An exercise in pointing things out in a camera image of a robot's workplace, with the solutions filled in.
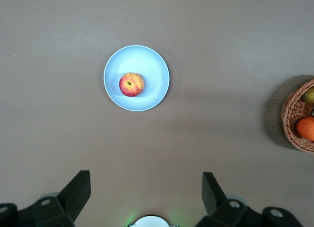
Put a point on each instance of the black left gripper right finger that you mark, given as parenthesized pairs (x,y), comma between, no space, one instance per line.
(220,207)

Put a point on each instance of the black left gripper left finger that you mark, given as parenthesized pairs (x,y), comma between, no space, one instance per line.
(68,202)

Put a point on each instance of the red yellow apple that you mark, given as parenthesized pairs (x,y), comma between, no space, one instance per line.
(131,84)

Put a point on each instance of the brown wicker basket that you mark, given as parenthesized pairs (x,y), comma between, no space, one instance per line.
(288,114)

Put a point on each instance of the orange fruit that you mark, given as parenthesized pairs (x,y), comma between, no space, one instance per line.
(306,129)

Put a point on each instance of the brown green kiwi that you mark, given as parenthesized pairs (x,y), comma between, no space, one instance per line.
(309,95)

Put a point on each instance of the light blue round plate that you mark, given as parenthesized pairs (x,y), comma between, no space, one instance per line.
(147,65)

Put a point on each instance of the brown table cloth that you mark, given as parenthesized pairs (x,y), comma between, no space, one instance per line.
(220,40)

